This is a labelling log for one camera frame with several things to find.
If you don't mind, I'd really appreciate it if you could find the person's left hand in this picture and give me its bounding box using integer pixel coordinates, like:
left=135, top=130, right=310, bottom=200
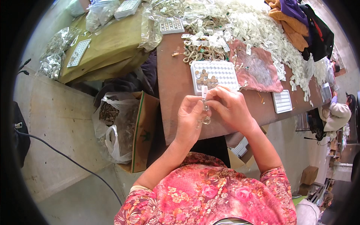
left=174, top=95, right=206, bottom=144

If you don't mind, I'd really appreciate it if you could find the person's right hand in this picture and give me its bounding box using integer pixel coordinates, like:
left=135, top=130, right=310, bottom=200
left=205, top=86, right=255, bottom=136

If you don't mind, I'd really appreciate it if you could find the metal chain ring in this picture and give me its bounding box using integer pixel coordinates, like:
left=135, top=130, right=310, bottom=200
left=195, top=115, right=211, bottom=130

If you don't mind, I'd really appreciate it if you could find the large white pocket tray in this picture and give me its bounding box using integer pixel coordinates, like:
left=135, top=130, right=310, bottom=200
left=190, top=60, right=240, bottom=96

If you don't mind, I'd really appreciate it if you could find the group of brown round pieces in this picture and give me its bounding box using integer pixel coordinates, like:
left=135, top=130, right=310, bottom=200
left=195, top=69, right=219, bottom=88

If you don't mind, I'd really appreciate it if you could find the brown cardboard box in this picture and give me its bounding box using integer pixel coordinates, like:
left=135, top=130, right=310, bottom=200
left=118, top=91, right=160, bottom=174

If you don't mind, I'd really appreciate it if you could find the carton with white trays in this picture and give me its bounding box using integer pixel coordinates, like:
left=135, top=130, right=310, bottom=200
left=227, top=124, right=270, bottom=170

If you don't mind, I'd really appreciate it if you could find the pink cloth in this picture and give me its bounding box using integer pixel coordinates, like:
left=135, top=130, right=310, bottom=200
left=229, top=39, right=284, bottom=93

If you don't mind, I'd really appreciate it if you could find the small white pocket tray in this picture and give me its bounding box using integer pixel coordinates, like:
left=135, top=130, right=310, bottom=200
left=271, top=89, right=293, bottom=114

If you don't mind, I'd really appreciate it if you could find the plastic bag of metal parts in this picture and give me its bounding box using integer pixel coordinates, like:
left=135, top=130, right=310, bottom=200
left=92, top=92, right=141, bottom=165

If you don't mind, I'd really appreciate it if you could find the dark cloth bundle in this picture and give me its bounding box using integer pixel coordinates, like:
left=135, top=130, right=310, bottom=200
left=94, top=50, right=158, bottom=109

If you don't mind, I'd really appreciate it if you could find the person's body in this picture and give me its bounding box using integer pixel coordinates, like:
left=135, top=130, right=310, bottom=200
left=114, top=152, right=298, bottom=225

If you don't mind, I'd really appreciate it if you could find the heap of white plastic pieces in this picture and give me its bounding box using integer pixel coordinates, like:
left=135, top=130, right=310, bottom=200
left=157, top=0, right=327, bottom=102

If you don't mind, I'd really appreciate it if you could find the clear plastic bag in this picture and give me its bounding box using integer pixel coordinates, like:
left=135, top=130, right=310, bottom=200
left=85, top=0, right=121, bottom=33
left=138, top=7, right=164, bottom=53

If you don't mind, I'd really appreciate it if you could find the small silver box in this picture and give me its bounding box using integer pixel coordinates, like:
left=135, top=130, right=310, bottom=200
left=320, top=82, right=333, bottom=102

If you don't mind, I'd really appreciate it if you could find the white tray with dark dots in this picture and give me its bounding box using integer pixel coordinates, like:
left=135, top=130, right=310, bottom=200
left=159, top=17, right=185, bottom=35

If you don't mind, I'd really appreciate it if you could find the stack of cardboard boxes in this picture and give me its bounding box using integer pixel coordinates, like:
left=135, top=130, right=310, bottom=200
left=298, top=165, right=319, bottom=196

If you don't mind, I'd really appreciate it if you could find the heap of yellow sacks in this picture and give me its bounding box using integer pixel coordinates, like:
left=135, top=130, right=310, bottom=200
left=57, top=8, right=152, bottom=85

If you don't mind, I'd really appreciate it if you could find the heap of clothes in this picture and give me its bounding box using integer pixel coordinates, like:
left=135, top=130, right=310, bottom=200
left=264, top=0, right=335, bottom=62

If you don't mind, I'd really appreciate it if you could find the stack of white trays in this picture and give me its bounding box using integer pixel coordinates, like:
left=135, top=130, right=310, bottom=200
left=114, top=0, right=142, bottom=20

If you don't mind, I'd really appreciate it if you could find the long white pocket tray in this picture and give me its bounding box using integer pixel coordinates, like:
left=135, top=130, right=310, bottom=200
left=66, top=38, right=92, bottom=68

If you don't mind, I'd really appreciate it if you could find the white sack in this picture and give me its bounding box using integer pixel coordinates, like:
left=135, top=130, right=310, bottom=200
left=295, top=198, right=322, bottom=225

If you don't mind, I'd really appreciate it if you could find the bag of silver pieces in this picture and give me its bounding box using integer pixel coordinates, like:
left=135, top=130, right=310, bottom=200
left=38, top=26, right=81, bottom=80

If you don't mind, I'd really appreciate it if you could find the black bag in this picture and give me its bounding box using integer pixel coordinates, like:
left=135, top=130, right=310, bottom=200
left=12, top=101, right=31, bottom=169

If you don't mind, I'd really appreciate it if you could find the heap of gold chains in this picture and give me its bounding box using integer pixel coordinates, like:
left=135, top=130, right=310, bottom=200
left=182, top=39, right=230, bottom=65

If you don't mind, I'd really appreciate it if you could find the black cable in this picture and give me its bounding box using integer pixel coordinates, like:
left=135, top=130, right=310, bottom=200
left=13, top=127, right=123, bottom=206

